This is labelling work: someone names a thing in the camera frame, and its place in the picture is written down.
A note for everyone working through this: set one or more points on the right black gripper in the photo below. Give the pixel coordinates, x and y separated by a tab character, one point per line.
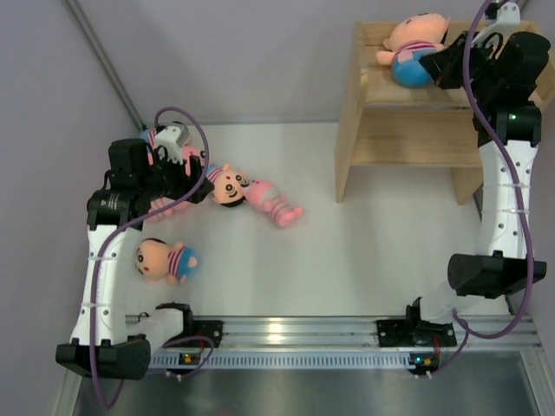
441	65

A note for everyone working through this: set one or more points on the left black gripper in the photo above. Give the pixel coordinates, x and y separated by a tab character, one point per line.
186	184

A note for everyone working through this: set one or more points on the boy doll shelved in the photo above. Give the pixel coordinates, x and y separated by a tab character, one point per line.
410	40
228	185

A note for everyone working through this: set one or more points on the boy doll back corner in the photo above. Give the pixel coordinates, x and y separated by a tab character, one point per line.
148	135

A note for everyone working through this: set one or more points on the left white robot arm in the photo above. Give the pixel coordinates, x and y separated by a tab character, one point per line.
126	315

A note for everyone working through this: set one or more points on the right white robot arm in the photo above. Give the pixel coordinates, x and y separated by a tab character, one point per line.
508	124

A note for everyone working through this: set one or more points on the wooden two-tier shelf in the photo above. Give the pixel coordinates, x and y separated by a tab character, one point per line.
382	123

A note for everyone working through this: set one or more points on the pink striped plush lower left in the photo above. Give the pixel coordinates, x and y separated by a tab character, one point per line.
158	209

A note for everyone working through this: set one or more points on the pink striped plush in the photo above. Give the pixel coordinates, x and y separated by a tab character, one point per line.
191	151
265	197
158	209

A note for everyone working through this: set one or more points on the pink striped plush upper left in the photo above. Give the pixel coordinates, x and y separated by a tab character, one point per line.
191	151

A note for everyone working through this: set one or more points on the boy doll near left base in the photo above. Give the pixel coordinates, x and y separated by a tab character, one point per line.
158	261

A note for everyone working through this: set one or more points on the pink striped plush centre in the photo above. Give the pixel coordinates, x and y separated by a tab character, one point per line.
265	197

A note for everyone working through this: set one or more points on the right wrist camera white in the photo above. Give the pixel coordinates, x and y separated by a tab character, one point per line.
501	17

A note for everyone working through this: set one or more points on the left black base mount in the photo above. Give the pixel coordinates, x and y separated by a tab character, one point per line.
197	335

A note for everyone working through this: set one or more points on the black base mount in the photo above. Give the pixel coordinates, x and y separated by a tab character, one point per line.
394	333
197	335

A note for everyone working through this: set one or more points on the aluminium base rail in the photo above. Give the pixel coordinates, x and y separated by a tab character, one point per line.
254	342

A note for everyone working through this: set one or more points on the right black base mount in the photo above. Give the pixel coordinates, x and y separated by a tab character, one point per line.
394	333

